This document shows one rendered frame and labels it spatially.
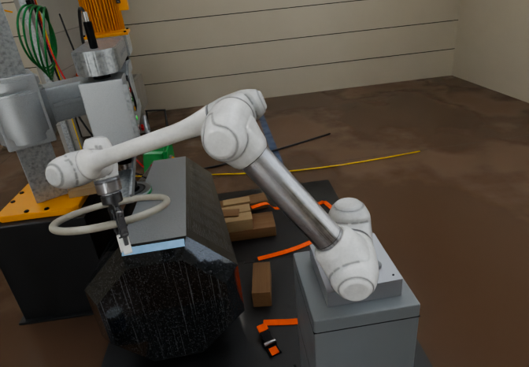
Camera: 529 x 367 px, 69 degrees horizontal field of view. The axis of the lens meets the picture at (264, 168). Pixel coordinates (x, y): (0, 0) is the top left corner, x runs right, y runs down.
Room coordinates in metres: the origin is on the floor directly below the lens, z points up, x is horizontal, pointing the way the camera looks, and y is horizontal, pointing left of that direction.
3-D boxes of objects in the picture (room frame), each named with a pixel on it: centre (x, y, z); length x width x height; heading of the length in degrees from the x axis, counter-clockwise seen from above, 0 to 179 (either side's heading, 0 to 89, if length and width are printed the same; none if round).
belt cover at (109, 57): (2.42, 0.88, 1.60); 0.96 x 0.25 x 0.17; 12
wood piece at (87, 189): (2.24, 1.16, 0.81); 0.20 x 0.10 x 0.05; 101
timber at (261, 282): (2.01, 0.09, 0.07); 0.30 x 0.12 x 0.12; 177
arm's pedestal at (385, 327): (1.20, -0.30, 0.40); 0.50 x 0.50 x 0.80; 4
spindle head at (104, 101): (2.16, 0.82, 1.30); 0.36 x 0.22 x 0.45; 12
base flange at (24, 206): (2.28, 1.42, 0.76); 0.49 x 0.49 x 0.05; 3
